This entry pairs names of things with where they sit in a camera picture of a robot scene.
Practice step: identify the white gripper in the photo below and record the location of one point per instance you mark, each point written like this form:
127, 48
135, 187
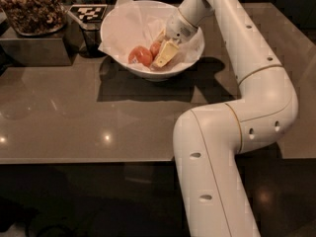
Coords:
178, 28

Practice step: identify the red apple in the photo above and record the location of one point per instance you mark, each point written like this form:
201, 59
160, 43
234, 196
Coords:
140, 54
155, 48

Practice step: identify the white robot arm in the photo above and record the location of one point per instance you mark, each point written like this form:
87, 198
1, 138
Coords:
207, 139

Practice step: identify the white ceramic bowl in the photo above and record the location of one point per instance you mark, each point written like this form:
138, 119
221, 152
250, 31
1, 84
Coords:
115, 20

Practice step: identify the white paper liner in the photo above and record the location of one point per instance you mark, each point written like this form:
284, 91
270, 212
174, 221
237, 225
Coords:
131, 27

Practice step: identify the dark cup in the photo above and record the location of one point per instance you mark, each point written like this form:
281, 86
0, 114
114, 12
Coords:
92, 39

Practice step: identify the black white fiducial marker card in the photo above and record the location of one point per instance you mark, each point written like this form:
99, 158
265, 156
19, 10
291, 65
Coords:
88, 13

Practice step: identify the dark metal stand box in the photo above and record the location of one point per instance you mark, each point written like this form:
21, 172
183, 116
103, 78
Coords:
58, 49

